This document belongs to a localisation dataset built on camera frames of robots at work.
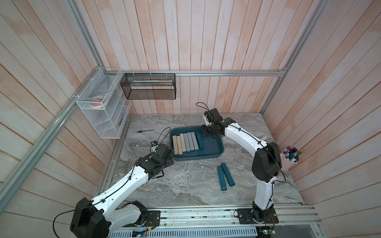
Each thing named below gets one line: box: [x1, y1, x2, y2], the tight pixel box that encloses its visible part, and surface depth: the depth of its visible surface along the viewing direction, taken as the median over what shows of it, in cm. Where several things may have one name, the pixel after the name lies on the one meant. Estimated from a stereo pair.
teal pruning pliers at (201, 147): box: [195, 131, 205, 150], surface depth 103 cm
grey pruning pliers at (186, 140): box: [183, 132, 191, 152], surface depth 100 cm
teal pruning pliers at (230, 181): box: [220, 162, 236, 187], surface depth 87 cm
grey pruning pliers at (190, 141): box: [187, 131, 195, 151], surface depth 101 cm
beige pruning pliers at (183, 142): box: [179, 133, 187, 153], surface depth 100 cm
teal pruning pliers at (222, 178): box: [217, 165, 228, 191], surface depth 87 cm
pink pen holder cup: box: [280, 146, 303, 171], surface depth 85 cm
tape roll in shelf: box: [89, 95, 105, 109], surface depth 75 cm
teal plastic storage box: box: [169, 126, 225, 162], surface depth 101 cm
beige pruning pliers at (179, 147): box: [176, 135, 183, 156], surface depth 100 cm
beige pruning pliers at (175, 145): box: [172, 135, 179, 156], surface depth 100 cm
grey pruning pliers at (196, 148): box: [190, 131, 199, 151], surface depth 102 cm
